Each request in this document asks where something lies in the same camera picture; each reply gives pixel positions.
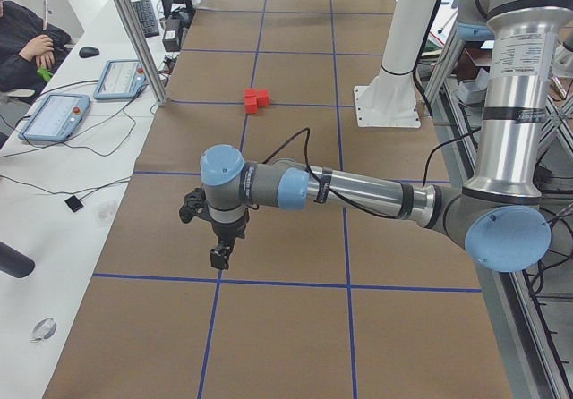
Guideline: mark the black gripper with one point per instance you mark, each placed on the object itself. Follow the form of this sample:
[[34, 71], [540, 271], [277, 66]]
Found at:
[[228, 230]]

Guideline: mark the red block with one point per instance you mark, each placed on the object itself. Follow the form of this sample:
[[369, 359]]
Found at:
[[250, 97], [251, 110], [262, 97]]

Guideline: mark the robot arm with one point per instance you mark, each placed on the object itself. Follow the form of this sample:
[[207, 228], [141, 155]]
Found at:
[[310, 52]]

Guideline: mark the small black square device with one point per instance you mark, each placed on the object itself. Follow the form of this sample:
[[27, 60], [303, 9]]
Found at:
[[74, 203]]

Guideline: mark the clear tape roll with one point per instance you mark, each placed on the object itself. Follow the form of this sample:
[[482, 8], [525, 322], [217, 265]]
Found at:
[[43, 330]]

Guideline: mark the far teach pendant tablet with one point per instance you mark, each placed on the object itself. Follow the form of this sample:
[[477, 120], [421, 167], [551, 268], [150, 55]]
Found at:
[[120, 79]]

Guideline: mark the teach pendant tablet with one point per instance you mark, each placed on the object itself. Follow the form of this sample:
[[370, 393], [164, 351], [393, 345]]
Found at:
[[56, 118], [120, 79]]

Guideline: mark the black chair armrest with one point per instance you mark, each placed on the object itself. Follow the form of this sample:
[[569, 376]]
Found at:
[[15, 263]]

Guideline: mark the near teach pendant tablet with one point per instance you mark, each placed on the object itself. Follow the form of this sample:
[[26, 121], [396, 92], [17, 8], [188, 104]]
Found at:
[[56, 118]]

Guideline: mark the black power adapter box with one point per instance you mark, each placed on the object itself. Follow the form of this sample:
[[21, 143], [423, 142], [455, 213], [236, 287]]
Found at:
[[172, 35]]

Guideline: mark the black computer mouse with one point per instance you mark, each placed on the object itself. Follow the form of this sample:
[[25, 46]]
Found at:
[[88, 52]]

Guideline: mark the black keyboard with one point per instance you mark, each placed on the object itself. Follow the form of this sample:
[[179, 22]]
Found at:
[[146, 16]]

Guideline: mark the seated person in black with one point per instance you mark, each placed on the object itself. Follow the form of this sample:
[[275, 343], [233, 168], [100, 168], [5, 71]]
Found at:
[[27, 45]]

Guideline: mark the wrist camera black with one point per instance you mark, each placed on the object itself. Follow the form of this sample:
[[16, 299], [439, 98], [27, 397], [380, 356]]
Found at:
[[194, 206]]

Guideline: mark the aluminium frame post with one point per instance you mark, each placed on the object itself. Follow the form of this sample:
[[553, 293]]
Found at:
[[135, 34]]

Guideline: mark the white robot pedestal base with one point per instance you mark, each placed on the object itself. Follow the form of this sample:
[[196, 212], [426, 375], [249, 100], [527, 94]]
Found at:
[[389, 101]]

